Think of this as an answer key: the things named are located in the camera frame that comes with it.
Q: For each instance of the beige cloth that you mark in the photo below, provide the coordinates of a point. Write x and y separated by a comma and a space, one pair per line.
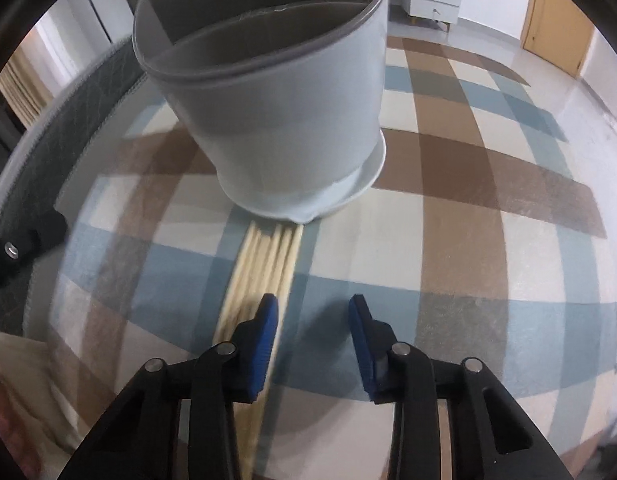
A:
38, 385

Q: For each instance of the beige curtain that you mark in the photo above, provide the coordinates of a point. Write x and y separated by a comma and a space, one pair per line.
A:
23, 85

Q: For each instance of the grey divided utensil holder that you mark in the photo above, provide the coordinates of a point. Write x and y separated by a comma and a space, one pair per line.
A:
288, 135

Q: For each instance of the wooden door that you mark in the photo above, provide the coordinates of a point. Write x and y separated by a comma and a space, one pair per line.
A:
558, 35

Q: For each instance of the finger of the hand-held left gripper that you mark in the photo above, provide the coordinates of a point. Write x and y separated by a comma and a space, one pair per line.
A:
33, 242

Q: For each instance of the person's left hand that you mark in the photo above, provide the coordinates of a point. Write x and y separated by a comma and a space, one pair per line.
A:
8, 420

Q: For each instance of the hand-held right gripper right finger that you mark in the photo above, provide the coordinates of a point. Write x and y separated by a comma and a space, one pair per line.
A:
361, 350

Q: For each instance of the checkered tablecloth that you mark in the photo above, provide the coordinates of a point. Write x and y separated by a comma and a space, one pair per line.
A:
463, 260

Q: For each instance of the bundle of wooden chopsticks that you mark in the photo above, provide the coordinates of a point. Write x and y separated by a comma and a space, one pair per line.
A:
268, 260

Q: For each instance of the grey quilted bed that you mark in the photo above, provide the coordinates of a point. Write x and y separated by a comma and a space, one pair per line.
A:
63, 135

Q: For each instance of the white wardrobe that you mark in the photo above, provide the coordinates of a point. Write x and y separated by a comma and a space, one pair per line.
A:
73, 10

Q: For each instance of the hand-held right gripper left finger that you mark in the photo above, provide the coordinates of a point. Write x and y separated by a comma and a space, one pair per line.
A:
263, 345

